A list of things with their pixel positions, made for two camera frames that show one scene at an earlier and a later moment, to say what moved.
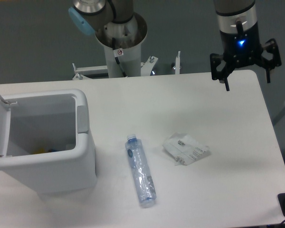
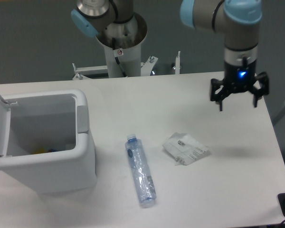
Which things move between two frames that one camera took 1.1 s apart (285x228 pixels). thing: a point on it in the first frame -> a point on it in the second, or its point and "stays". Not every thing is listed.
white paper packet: [184, 148] stays
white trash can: [52, 149] stays
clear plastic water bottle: [146, 194] stays
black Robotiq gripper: [243, 49] -> [238, 79]
